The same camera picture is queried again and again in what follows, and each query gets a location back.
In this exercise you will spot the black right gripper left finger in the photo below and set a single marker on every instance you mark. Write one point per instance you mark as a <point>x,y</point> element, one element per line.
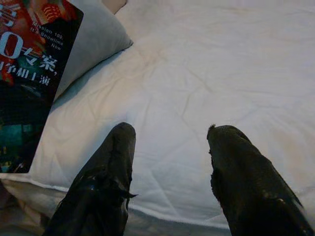
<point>103,184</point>

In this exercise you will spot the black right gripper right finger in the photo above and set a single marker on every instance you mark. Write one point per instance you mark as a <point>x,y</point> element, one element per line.
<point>246,184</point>

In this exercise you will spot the dark book with red cover art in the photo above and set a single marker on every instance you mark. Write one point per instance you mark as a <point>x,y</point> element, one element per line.
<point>27,86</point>

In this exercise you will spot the grey pillow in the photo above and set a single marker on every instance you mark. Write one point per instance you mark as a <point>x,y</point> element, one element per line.
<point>96,39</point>

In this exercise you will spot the white quilted mattress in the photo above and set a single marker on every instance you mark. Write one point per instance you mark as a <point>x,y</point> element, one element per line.
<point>209,73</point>

